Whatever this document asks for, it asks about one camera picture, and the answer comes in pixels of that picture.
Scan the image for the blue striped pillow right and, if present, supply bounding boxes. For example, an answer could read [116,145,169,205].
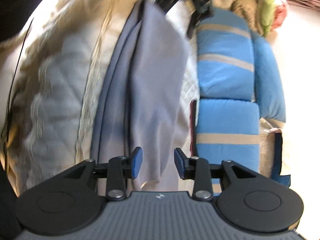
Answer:
[195,98,261,196]

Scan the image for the blue striped pillow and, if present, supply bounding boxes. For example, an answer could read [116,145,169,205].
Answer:
[197,8,254,101]
[195,98,261,196]

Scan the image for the blue-grey fleece sweatpants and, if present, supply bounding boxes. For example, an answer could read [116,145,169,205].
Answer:
[91,0,189,191]

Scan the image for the plain blue pillow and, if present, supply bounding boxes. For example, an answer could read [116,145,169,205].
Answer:
[251,31,286,122]

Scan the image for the navy and pink folded cloth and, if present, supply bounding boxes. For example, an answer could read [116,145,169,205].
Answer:
[270,132,291,187]

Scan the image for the blue striped pillow left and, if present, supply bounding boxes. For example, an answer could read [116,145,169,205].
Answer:
[197,8,254,101]

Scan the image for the beige folded comforter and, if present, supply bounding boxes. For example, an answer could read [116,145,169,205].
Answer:
[212,0,264,36]

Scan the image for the black strap with red edge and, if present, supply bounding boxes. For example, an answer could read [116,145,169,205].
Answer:
[188,100,198,158]

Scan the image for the thin black cable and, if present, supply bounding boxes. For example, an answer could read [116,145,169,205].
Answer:
[0,17,34,170]

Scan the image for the quilted grey bedspread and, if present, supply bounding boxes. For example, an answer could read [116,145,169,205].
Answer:
[1,0,199,195]

